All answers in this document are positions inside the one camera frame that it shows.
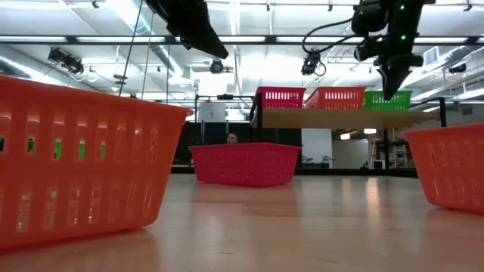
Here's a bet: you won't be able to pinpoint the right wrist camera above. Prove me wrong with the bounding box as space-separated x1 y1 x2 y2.
354 36 387 62

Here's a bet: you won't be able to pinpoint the long ceiling light strip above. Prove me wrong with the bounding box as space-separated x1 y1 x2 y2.
75 36 167 43
0 36 67 43
219 36 265 43
275 36 364 43
414 36 470 44

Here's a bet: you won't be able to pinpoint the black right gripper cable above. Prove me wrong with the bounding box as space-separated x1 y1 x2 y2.
301 17 358 56

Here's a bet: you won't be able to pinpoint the white air vent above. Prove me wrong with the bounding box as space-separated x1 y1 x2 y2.
423 45 442 67

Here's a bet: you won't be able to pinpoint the red plastic basket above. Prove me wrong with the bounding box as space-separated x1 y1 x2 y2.
188 141 303 189
256 86 306 110

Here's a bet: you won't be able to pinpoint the black partition panel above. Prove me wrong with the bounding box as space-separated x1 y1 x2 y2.
173 122 303 169

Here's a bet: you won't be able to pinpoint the thin black hanging cable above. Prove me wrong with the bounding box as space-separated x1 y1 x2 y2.
117 0 145 97

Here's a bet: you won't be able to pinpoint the silver ventilation duct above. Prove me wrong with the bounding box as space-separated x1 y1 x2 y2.
105 0 197 88

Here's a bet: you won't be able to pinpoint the wooden shelf with black frame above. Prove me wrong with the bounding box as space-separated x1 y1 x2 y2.
249 92 448 144

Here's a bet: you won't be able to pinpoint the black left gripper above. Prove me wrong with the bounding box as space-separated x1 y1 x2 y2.
145 0 230 60

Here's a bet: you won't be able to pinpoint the green plastic basket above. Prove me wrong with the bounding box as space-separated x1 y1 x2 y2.
0 136 109 162
364 89 414 112

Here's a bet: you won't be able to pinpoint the black overhead crossbar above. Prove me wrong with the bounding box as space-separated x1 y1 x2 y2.
0 35 484 46

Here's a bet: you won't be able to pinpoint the orange plastic basket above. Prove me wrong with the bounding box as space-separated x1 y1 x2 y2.
401 122 484 215
304 86 367 111
0 74 194 250

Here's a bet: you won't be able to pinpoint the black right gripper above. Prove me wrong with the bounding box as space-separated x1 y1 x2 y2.
377 0 424 101

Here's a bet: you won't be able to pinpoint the black aluminium table frame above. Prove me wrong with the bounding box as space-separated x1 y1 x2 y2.
169 93 419 178

